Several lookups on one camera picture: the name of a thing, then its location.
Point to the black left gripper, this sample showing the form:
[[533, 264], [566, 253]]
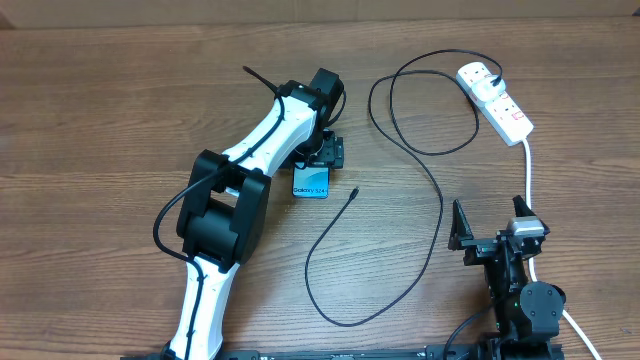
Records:
[[331, 154]]

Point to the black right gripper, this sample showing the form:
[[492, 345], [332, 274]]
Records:
[[480, 248]]

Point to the blue Samsung smartphone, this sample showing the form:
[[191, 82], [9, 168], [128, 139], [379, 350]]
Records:
[[311, 183]]

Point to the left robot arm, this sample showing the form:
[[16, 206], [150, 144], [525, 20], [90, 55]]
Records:
[[223, 208]]

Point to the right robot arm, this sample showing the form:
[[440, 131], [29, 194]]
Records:
[[527, 312]]

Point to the white USB charger plug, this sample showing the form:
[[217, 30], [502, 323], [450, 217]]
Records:
[[488, 88]]

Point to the white power strip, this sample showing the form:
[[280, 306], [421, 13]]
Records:
[[506, 117]]

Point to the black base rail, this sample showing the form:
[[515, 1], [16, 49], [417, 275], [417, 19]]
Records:
[[430, 352]]

